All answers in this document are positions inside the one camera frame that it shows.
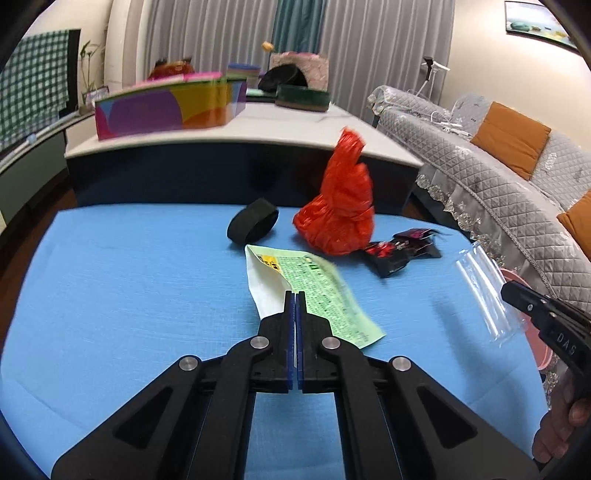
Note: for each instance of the green checked cloth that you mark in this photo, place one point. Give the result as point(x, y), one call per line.
point(32, 83)

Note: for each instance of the mint green cloth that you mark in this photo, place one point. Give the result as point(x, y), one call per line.
point(261, 93)

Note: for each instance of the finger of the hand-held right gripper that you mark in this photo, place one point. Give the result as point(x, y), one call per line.
point(524, 297)

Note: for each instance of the grey quilted sofa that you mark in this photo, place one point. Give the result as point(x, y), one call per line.
point(485, 157)

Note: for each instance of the orange cushion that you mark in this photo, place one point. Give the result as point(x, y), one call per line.
point(512, 138)
point(579, 217)

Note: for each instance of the pink bin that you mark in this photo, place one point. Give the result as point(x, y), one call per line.
point(540, 350)

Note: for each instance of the white tower air conditioner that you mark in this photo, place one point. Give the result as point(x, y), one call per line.
point(124, 41)

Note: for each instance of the black snack wrapper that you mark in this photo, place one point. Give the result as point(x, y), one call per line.
point(392, 261)

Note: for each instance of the grey curtain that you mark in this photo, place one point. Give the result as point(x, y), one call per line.
point(383, 41)
point(207, 32)

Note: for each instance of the wall picture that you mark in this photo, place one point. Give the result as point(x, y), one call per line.
point(540, 23)

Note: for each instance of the photo frame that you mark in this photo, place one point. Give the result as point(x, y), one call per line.
point(94, 98)

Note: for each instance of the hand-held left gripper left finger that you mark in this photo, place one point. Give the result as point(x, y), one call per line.
point(277, 332)

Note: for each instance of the white top coffee table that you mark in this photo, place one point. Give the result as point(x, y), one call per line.
point(184, 170)

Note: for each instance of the person's right hand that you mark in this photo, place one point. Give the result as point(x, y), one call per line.
point(554, 434)

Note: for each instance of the television cabinet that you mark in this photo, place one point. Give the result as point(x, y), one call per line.
point(37, 180)

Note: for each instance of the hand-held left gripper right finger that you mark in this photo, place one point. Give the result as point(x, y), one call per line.
point(314, 332)

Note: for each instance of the thin potted plant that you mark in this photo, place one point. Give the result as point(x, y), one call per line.
point(87, 69)

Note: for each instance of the black television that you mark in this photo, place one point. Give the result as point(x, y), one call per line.
point(74, 69)

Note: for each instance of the dark green round tin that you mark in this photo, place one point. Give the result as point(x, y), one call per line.
point(304, 98)

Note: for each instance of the yellow flower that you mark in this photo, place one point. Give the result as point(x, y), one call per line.
point(267, 46)

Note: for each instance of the white stand lamp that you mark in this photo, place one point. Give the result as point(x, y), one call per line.
point(434, 67)

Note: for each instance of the blue tablecloth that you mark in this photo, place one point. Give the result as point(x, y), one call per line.
point(138, 277)

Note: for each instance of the tall red plastic bag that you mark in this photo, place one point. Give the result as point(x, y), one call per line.
point(341, 207)

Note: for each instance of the pink fabric basket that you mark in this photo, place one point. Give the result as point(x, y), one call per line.
point(316, 69)

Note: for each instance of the colourful box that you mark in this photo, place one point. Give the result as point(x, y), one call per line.
point(147, 113)

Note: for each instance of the stack of bowls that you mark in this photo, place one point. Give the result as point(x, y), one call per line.
point(244, 70)

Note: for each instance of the green snack wrapper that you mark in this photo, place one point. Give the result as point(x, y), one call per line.
point(323, 290)

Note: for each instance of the clear plastic wrapper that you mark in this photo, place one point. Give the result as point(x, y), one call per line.
point(485, 286)

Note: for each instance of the teal curtain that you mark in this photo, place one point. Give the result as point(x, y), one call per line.
point(298, 25)

